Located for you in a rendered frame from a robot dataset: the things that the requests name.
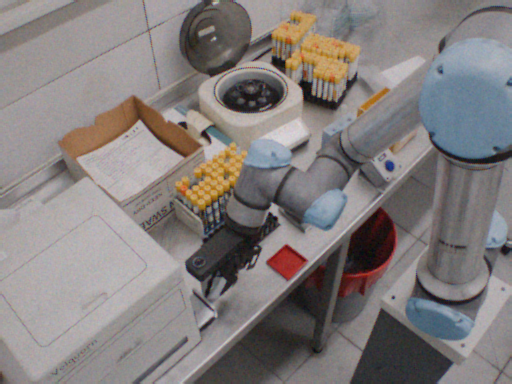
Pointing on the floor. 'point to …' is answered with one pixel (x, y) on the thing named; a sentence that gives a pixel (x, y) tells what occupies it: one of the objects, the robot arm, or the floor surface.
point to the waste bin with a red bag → (376, 259)
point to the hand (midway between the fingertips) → (206, 299)
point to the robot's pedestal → (398, 356)
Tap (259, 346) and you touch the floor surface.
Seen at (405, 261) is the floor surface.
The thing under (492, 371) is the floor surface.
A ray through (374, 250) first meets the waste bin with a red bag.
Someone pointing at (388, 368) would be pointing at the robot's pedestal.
